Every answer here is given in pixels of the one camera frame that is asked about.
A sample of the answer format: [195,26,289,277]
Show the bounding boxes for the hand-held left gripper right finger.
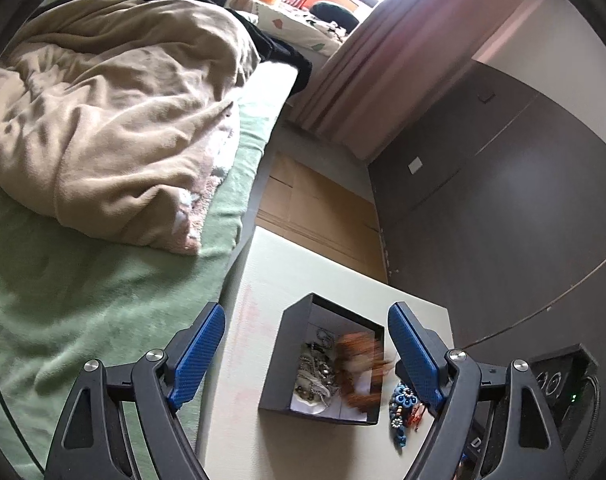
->
[387,302,570,480]

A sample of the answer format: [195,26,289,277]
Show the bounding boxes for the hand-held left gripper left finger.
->
[44,302,227,480]

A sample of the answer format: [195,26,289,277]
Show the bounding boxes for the blue flower bead bracelet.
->
[388,382,417,448]

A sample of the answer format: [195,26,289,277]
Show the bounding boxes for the orange beaded necklace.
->
[334,331,395,409]

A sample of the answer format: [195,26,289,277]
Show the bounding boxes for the black jewelry box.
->
[258,293,386,426]

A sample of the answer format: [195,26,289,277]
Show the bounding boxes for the green bed sheet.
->
[0,67,299,480]

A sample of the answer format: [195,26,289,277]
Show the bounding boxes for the beige blanket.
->
[0,0,262,257]

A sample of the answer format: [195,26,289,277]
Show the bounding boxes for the pink curtain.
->
[287,0,526,162]

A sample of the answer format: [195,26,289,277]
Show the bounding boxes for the white patterned cloth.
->
[233,0,356,57]

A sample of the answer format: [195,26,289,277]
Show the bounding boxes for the dark green cushion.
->
[309,1,360,31]

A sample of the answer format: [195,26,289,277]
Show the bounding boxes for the silver chain jewelry pile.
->
[293,326,345,405]

